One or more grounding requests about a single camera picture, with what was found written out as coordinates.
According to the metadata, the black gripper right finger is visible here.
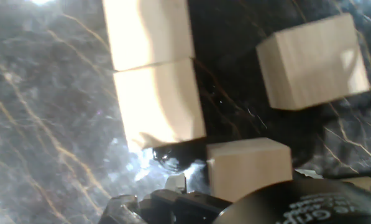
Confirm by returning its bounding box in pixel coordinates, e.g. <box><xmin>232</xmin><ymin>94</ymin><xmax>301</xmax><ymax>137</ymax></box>
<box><xmin>150</xmin><ymin>172</ymin><xmax>233</xmax><ymax>224</ymax></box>

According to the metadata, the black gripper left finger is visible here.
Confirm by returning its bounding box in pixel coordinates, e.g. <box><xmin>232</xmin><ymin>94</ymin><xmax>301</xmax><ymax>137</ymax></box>
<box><xmin>97</xmin><ymin>194</ymin><xmax>150</xmax><ymax>224</ymax></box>

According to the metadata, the dark marbled table mat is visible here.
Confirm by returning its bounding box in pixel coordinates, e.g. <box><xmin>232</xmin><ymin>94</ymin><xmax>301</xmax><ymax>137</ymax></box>
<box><xmin>0</xmin><ymin>0</ymin><xmax>371</xmax><ymax>224</ymax></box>

